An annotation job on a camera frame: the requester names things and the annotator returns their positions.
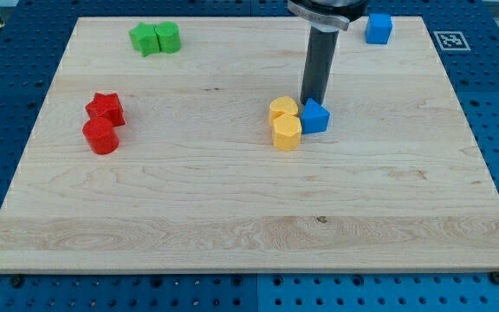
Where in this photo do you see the robot arm silver flange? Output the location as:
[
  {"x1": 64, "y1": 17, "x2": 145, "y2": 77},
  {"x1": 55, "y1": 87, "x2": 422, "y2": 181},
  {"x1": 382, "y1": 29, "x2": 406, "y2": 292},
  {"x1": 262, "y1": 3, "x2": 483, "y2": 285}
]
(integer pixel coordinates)
[{"x1": 287, "y1": 0, "x2": 369, "y2": 32}]

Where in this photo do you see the wooden board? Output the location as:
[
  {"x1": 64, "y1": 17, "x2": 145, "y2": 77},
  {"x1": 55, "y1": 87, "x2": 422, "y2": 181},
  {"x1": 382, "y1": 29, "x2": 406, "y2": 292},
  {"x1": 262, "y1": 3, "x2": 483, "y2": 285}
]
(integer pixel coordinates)
[{"x1": 0, "y1": 16, "x2": 499, "y2": 275}]

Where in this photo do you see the yellow hexagon block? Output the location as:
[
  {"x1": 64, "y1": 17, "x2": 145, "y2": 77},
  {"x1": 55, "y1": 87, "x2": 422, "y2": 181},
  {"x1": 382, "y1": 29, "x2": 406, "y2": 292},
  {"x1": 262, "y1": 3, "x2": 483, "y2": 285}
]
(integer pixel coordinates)
[{"x1": 272, "y1": 114, "x2": 302, "y2": 152}]

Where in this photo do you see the yellow heart block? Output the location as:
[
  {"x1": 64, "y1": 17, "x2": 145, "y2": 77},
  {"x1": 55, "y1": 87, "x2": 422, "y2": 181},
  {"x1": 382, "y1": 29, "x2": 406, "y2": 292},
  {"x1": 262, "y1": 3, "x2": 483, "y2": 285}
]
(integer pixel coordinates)
[{"x1": 269, "y1": 96, "x2": 299, "y2": 125}]

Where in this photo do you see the blue triangle block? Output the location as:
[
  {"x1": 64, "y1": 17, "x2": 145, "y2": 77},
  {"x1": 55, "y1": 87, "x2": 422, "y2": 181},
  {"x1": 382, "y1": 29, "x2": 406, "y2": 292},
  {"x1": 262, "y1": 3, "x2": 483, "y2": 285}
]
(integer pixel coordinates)
[{"x1": 300, "y1": 98, "x2": 330, "y2": 134}]

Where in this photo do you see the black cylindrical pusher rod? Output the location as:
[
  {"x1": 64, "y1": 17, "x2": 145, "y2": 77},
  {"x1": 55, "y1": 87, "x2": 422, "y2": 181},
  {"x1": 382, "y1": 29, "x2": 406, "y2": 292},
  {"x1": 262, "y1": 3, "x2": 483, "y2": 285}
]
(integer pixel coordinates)
[{"x1": 300, "y1": 27, "x2": 339, "y2": 105}]

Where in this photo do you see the green cylinder block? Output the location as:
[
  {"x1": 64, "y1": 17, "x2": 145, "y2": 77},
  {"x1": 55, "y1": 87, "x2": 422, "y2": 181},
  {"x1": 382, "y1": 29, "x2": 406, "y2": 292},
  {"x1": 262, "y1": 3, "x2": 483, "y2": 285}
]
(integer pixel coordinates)
[{"x1": 154, "y1": 22, "x2": 182, "y2": 54}]

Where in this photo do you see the red star block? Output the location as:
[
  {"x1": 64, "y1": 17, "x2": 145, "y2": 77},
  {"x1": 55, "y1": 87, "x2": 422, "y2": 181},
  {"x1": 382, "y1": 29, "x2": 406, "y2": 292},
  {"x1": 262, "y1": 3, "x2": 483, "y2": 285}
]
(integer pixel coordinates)
[{"x1": 85, "y1": 93, "x2": 126, "y2": 127}]

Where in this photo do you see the red cylinder block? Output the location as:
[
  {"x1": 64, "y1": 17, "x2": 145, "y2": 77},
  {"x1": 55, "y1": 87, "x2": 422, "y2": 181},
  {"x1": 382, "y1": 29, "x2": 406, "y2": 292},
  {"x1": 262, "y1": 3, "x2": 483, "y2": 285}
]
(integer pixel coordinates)
[{"x1": 82, "y1": 117, "x2": 120, "y2": 154}]

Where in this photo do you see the green star block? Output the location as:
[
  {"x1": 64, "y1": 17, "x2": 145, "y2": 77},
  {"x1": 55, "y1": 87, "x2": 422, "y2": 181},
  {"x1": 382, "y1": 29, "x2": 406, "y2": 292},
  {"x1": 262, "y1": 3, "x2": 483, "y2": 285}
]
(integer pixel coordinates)
[{"x1": 128, "y1": 23, "x2": 160, "y2": 57}]

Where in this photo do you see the blue cube block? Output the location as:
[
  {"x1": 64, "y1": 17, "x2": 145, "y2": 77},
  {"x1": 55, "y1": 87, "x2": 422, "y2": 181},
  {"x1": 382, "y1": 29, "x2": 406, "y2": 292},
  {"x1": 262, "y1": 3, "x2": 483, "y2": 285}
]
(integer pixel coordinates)
[{"x1": 365, "y1": 13, "x2": 392, "y2": 45}]

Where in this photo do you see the white fiducial marker tag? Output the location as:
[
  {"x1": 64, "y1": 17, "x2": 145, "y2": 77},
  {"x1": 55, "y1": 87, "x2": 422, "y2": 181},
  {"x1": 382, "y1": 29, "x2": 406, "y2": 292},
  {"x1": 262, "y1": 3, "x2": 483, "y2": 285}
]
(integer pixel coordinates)
[{"x1": 433, "y1": 30, "x2": 470, "y2": 51}]

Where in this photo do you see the black bolt left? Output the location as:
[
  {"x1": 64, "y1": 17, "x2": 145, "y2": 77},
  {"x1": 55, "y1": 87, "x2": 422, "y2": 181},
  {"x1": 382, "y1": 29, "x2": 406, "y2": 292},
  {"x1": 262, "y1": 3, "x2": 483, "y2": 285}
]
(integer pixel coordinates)
[{"x1": 10, "y1": 275, "x2": 23, "y2": 288}]

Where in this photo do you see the black bolt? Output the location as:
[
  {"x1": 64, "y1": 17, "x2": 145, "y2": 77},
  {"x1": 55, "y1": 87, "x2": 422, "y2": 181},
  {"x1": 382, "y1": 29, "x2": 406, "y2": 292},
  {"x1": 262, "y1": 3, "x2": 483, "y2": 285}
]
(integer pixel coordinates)
[
  {"x1": 489, "y1": 271, "x2": 499, "y2": 285},
  {"x1": 10, "y1": 275, "x2": 23, "y2": 288}
]

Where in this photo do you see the black bolt right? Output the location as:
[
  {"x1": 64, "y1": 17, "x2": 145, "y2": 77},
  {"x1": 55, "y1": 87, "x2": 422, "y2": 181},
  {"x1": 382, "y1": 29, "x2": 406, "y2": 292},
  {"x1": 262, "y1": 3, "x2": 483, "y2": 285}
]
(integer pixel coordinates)
[{"x1": 489, "y1": 271, "x2": 499, "y2": 285}]

